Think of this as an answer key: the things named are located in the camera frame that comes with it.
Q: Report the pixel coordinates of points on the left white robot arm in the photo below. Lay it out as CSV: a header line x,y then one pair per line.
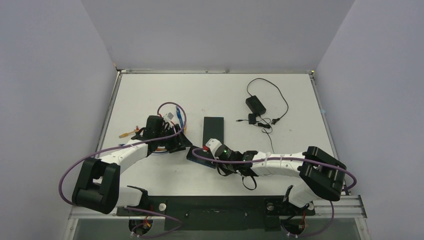
x,y
98,186

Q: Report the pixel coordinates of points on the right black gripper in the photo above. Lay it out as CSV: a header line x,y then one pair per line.
x,y
209,154

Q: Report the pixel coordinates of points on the black network switch small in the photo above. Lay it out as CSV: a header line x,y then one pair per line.
x,y
200,160

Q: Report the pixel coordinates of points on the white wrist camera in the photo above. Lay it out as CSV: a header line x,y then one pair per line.
x,y
168,118
213,144

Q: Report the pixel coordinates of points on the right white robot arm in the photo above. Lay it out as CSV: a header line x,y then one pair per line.
x,y
321,175

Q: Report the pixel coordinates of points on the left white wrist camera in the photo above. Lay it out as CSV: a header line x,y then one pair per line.
x,y
168,118

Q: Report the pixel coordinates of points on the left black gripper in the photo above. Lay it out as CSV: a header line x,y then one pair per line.
x,y
179,143

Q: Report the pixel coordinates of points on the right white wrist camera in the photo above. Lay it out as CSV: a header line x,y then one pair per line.
x,y
213,144

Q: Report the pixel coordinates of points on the black power adapter with cord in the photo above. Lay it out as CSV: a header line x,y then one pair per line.
x,y
257,107

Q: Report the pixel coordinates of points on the black network switch upright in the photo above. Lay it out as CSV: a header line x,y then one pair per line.
x,y
213,128

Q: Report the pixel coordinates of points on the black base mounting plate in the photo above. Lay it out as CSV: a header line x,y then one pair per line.
x,y
226,213

